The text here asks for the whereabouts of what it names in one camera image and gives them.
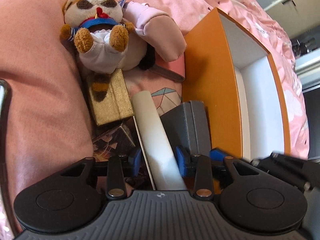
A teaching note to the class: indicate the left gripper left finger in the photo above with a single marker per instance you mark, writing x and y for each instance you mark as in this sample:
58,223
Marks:
125,165

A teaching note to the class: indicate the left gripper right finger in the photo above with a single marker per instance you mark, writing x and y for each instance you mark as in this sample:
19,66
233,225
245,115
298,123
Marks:
196,168

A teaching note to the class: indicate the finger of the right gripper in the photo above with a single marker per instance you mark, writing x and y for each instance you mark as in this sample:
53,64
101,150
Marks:
217,156

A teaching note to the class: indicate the photo card box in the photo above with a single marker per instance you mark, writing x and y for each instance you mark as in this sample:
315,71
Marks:
119,139

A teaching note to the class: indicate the white glasses case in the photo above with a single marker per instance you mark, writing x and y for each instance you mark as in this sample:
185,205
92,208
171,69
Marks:
159,157

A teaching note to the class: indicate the dark grey felt case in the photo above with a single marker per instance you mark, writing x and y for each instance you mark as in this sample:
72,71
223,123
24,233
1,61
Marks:
187,125

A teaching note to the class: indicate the gold gift box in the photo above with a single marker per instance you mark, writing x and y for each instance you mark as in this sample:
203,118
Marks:
108,97

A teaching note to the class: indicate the orange cardboard box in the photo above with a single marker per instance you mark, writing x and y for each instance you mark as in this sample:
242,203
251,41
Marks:
235,76

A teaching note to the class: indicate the pink bed quilt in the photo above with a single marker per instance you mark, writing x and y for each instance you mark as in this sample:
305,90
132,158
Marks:
49,126

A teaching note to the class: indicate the pink notebook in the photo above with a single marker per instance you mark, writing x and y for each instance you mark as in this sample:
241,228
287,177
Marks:
174,70

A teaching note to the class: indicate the raccoon plush toy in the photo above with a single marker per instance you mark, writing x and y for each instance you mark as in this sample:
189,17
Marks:
105,41

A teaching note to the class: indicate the pink pouch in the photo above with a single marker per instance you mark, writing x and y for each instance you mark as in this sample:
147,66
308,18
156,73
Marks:
157,28

